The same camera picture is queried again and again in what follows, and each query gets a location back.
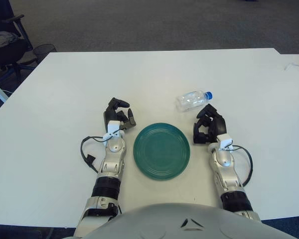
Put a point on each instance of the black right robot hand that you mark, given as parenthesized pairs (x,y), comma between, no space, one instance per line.
(218,124)

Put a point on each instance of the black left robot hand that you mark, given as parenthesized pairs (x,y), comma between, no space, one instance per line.
(112,113)

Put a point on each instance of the clear plastic bottle blue cap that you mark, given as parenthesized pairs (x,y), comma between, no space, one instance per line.
(190,100)

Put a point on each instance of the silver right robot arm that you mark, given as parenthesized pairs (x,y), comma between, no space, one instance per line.
(225,174)

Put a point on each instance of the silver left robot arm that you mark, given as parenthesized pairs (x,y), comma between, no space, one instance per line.
(112,161)

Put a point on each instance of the green ribbed plate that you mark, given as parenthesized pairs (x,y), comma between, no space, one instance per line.
(162,152)

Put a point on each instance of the silver robot torso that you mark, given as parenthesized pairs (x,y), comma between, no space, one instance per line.
(177,224)

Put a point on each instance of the black office chair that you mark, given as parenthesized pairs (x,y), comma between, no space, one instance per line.
(5,53)

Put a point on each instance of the grey cloth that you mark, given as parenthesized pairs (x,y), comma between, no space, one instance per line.
(2,38)

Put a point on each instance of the left white wrist bracket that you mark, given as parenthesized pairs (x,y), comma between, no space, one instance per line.
(113,125)

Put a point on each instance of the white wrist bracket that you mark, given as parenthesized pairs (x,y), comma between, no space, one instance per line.
(113,125)
(225,140)

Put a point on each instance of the right white wrist bracket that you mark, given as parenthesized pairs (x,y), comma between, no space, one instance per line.
(225,140)

